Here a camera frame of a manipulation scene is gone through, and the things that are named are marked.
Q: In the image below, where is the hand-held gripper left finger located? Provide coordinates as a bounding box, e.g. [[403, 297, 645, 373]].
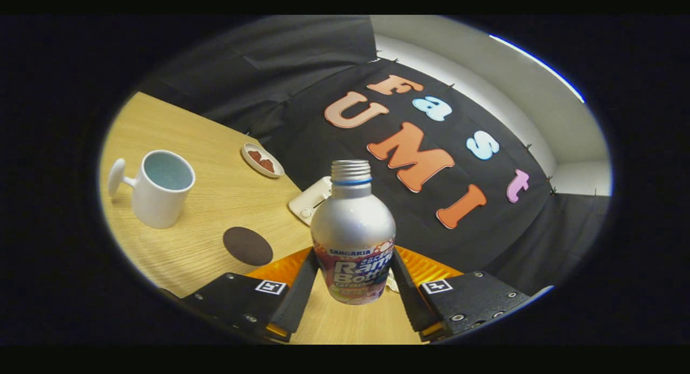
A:
[[181, 247, 320, 343]]

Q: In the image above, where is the dark brown round coaster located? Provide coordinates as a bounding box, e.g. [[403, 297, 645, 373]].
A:
[[223, 226, 274, 267]]

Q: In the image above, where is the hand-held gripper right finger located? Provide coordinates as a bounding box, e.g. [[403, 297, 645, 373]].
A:
[[389, 246, 553, 342]]

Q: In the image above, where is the white cup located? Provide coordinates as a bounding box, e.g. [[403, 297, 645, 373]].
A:
[[108, 150, 196, 229]]

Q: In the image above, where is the white oval plate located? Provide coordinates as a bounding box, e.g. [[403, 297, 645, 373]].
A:
[[241, 142, 285, 179]]

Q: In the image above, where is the wooden table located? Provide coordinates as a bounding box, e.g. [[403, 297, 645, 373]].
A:
[[100, 91, 426, 345]]

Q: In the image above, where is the silver aluminium juice bottle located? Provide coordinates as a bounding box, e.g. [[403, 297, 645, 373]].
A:
[[310, 160, 397, 306]]

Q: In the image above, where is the black backdrop cloth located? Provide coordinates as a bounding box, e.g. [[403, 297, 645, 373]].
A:
[[135, 15, 612, 296]]

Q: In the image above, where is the white toaster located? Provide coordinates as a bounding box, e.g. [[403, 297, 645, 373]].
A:
[[288, 176, 333, 226]]

